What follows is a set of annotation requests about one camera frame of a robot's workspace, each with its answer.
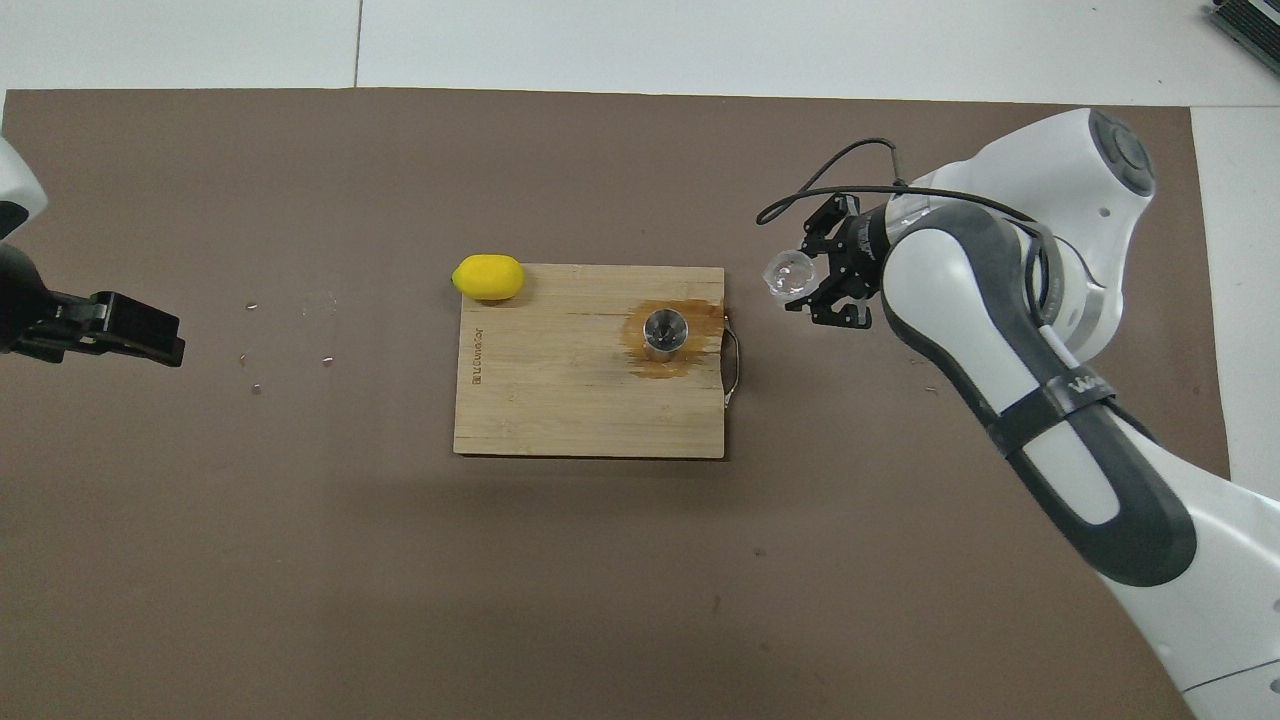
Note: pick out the black ribbed device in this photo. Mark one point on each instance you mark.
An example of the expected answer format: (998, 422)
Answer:
(1250, 25)

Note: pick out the brown paper table mat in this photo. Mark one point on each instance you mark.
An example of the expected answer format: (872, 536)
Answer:
(640, 600)

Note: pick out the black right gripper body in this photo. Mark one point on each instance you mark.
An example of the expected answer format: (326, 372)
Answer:
(865, 250)

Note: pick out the small clear glass cup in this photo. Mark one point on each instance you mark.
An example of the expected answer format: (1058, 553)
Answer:
(788, 276)

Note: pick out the steel double jigger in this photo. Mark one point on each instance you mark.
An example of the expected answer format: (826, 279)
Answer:
(665, 330)

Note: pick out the yellow lemon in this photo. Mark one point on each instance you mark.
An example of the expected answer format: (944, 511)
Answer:
(488, 277)

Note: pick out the wooden cutting board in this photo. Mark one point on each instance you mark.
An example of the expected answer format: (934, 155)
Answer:
(560, 380)

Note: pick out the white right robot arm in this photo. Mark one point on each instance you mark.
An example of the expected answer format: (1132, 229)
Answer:
(1000, 300)

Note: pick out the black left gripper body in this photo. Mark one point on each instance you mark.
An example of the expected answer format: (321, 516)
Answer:
(25, 310)

